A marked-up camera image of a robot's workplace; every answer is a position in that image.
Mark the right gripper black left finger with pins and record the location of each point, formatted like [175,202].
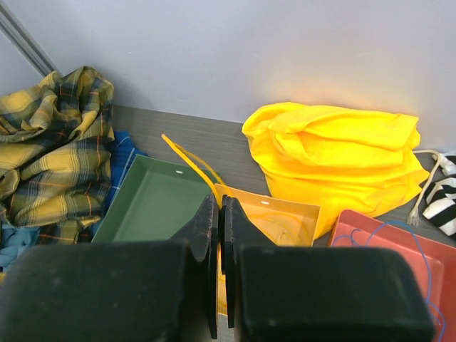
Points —
[121,291]

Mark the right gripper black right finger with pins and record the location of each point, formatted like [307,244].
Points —
[317,293]

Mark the yellow plastic tray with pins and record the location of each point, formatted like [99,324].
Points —
[284,222]

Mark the green plastic tray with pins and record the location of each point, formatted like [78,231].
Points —
[155,199]

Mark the blue towel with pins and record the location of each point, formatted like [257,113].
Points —
[123,152]

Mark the yellow cloth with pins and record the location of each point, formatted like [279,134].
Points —
[336,158]

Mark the red orange plastic tray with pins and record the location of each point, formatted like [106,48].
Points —
[433,263]

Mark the yellow plaid flannel shirt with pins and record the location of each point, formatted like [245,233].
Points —
[55,161]

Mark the black white striped cloth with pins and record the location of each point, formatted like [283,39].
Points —
[438,193]

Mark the left aluminium corner rail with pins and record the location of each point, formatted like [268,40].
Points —
[15,31]

